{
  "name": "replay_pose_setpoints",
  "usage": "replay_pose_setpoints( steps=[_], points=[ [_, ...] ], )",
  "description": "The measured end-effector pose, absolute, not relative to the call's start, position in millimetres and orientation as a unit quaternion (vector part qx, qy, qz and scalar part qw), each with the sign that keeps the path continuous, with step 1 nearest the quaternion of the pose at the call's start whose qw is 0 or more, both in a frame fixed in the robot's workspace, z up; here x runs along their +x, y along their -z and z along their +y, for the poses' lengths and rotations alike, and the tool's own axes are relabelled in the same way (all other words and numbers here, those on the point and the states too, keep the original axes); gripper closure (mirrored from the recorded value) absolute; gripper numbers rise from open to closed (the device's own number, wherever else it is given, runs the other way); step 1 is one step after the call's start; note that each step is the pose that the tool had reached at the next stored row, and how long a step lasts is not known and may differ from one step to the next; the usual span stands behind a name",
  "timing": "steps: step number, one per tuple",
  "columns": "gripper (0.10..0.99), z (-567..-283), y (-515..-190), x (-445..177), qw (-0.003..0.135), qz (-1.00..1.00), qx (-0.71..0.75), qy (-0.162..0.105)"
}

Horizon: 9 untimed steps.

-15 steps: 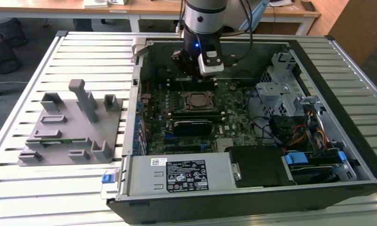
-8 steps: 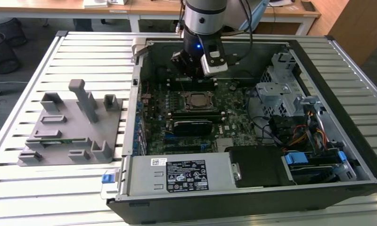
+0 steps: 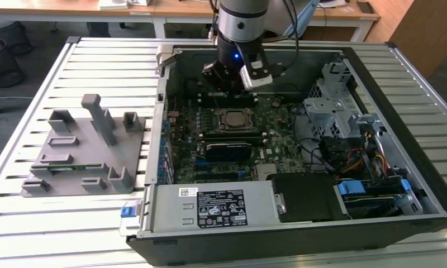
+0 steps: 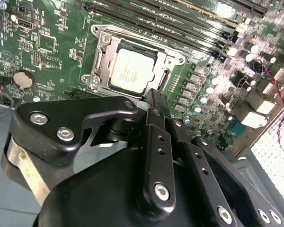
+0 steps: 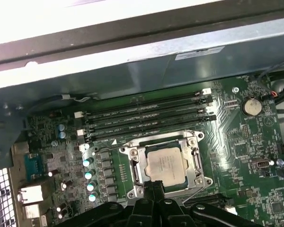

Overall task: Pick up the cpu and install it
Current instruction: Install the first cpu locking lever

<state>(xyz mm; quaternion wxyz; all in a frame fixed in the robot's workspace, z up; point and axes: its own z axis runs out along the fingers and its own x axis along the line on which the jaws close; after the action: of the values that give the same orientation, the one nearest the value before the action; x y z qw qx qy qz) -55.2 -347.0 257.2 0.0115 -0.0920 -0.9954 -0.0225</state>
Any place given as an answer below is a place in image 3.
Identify silver CPU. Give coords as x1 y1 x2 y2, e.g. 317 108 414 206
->
225 111 249 127

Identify metal socket cover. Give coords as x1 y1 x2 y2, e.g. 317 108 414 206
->
218 109 255 132

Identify CPU socket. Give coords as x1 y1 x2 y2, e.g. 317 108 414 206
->
218 108 255 132

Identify black RAM slot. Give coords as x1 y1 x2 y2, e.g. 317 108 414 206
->
203 133 263 137
203 130 263 135
203 135 265 139
199 103 258 108
199 96 257 101
199 99 257 104

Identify silver metal drive cage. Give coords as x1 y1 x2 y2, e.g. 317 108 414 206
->
302 61 363 140

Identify green motherboard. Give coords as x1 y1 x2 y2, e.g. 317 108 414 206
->
163 93 306 185

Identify wooden desk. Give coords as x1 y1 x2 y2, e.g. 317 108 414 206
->
152 0 382 42
0 0 162 23

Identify white box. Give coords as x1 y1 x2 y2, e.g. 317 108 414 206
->
99 0 131 11

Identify silver finned heatsink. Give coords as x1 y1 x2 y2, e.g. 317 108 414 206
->
257 164 278 181

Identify black expansion slot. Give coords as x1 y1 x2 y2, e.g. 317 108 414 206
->
195 172 247 181

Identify black plastic connector block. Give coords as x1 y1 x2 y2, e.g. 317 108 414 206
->
318 137 354 168

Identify grey parts rack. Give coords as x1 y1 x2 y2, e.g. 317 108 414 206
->
20 93 150 198

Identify wooden cabinet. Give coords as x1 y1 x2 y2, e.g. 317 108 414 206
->
365 0 447 79

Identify black power supply label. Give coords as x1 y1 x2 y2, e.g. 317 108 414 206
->
197 190 249 227

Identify black plastic shroud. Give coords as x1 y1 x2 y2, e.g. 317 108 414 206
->
271 172 350 224

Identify green RAM stick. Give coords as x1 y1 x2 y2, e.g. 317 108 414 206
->
47 164 102 171

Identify silver power supply unit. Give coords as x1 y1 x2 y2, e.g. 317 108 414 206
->
136 180 281 233

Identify black mesh waste basket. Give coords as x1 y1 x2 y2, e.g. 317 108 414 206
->
0 37 27 89
0 21 35 56

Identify blue disk carrier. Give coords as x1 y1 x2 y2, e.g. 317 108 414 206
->
337 180 367 198

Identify blue case latch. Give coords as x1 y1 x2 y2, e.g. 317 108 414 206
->
120 205 139 219

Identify black PC case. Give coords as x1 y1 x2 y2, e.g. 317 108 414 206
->
126 41 447 266

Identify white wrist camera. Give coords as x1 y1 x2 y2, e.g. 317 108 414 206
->
239 52 277 92

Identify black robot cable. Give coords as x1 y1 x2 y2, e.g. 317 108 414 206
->
281 0 303 70

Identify orange power wires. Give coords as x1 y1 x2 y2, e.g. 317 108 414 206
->
341 155 365 175

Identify silver metal latch handle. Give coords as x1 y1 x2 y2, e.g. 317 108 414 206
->
275 192 289 215

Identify silver disk bay frame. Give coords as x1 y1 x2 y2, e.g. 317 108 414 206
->
353 113 426 217

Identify yellow power wires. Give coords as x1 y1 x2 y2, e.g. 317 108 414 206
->
370 150 392 176

